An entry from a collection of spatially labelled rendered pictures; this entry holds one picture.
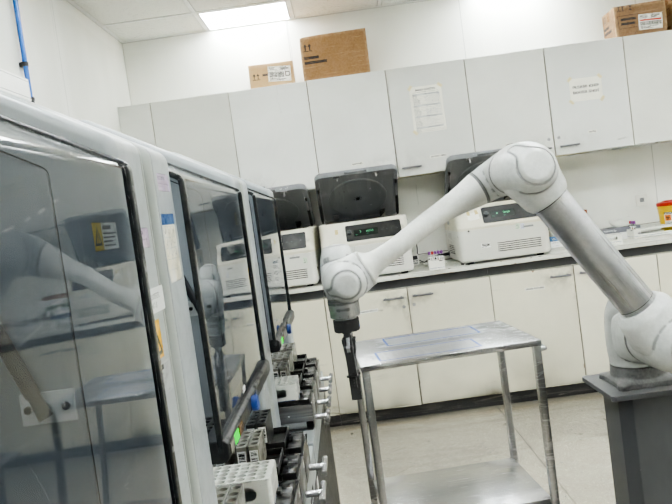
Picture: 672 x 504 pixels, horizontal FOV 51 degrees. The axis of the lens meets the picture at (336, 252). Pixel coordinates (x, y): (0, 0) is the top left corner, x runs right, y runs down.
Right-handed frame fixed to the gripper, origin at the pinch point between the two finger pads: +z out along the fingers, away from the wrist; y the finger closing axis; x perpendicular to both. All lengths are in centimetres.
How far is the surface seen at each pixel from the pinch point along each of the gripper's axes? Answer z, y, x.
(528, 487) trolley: 54, -45, 51
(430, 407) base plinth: 80, -235, 24
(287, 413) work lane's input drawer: 2.8, 8.7, -19.1
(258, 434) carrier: -7, 55, -17
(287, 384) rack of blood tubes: -4.9, 6.9, -18.2
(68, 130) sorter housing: -64, 120, -18
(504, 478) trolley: 54, -55, 44
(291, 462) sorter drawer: -1, 57, -11
